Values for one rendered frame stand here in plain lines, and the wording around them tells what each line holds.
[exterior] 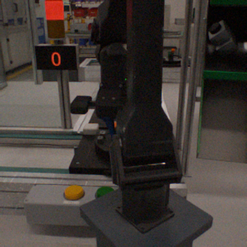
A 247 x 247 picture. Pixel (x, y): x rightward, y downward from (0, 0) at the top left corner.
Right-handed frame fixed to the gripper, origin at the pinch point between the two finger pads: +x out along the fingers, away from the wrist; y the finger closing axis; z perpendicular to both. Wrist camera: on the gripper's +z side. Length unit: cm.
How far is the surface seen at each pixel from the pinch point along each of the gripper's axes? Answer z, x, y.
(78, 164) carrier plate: -2.7, 11.9, -9.9
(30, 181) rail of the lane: 4.3, 12.8, -20.0
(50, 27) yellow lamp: -22.5, -20.0, -20.1
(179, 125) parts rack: -33.8, 13.7, 19.2
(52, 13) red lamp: -22.4, -23.7, -19.3
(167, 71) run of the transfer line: -131, 16, 22
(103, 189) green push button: 7.7, 11.6, -1.8
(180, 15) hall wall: -1059, 15, 131
